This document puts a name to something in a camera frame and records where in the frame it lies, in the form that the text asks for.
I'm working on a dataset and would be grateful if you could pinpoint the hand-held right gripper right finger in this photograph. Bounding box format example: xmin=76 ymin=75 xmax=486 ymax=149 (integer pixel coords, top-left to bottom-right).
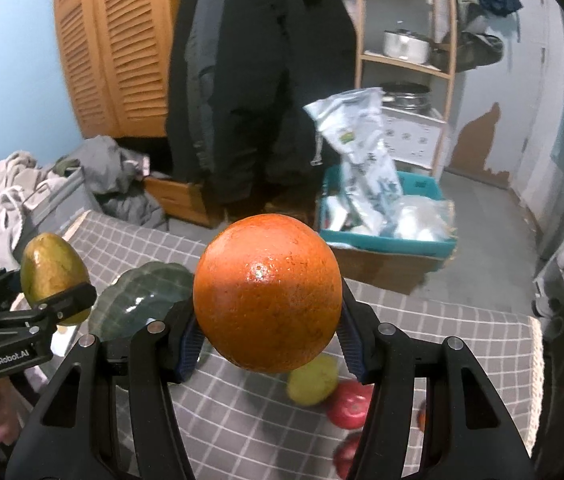
xmin=336 ymin=280 xmax=535 ymax=480

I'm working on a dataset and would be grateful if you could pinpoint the black jacket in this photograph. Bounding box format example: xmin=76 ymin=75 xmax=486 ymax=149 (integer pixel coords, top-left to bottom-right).
xmin=164 ymin=0 xmax=360 ymax=206

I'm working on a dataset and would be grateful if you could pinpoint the metal steamer pot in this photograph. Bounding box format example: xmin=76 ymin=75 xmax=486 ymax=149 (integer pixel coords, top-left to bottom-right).
xmin=379 ymin=82 xmax=432 ymax=111

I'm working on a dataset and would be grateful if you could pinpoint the metal cooking pot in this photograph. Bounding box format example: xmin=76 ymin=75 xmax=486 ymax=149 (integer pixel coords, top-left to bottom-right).
xmin=382 ymin=29 xmax=435 ymax=65

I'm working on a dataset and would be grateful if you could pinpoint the cardboard box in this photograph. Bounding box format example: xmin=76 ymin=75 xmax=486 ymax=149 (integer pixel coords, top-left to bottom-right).
xmin=329 ymin=245 xmax=450 ymax=296

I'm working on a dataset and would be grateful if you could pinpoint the yellow-green mango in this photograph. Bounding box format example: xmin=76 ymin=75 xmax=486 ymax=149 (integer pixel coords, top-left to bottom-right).
xmin=21 ymin=232 xmax=92 ymax=326
xmin=287 ymin=355 xmax=340 ymax=407

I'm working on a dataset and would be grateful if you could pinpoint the white bathrobe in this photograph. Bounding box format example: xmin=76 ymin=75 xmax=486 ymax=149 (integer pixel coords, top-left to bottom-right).
xmin=0 ymin=150 xmax=63 ymax=261

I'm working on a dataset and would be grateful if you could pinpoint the wooden shelf rack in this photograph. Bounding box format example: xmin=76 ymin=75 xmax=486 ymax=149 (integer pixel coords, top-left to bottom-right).
xmin=353 ymin=0 xmax=462 ymax=181

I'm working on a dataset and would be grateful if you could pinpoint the grey checked tablecloth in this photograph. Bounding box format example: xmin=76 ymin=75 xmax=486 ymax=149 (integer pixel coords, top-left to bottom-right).
xmin=27 ymin=210 xmax=545 ymax=480

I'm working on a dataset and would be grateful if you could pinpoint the dark hanging bag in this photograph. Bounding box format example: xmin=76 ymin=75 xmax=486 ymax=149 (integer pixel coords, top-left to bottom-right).
xmin=454 ymin=5 xmax=505 ymax=71

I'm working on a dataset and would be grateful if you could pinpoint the red apple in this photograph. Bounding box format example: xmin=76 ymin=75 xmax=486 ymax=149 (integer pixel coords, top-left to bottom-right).
xmin=333 ymin=430 xmax=365 ymax=480
xmin=326 ymin=379 xmax=375 ymax=430

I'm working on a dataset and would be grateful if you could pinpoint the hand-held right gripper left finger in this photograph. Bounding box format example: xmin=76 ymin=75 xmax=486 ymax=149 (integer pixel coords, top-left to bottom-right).
xmin=4 ymin=302 xmax=206 ymax=480

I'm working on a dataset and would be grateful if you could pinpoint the wooden drawer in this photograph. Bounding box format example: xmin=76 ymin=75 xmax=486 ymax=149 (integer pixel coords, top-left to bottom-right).
xmin=144 ymin=175 xmax=223 ymax=228

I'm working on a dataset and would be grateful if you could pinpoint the wooden louvered wardrobe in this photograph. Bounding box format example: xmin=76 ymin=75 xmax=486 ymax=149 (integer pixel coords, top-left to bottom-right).
xmin=52 ymin=0 xmax=213 ymax=141

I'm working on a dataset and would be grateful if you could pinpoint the grey clothing pile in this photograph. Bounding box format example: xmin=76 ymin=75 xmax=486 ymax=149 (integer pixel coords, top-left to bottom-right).
xmin=79 ymin=135 xmax=167 ymax=231

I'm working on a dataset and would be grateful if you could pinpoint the clear plastic bag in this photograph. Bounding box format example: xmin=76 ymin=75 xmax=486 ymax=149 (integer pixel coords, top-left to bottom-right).
xmin=392 ymin=195 xmax=455 ymax=241

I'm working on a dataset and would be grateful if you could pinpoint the white patterned box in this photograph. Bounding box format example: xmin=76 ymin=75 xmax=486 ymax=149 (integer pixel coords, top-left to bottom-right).
xmin=382 ymin=107 xmax=447 ymax=171

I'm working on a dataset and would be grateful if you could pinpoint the white printed plastic bag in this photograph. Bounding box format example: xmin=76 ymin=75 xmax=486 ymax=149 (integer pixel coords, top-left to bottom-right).
xmin=303 ymin=87 xmax=405 ymax=236

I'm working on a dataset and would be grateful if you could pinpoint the green scalloped bowl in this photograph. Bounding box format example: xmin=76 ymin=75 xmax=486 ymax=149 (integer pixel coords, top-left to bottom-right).
xmin=88 ymin=261 xmax=213 ymax=361

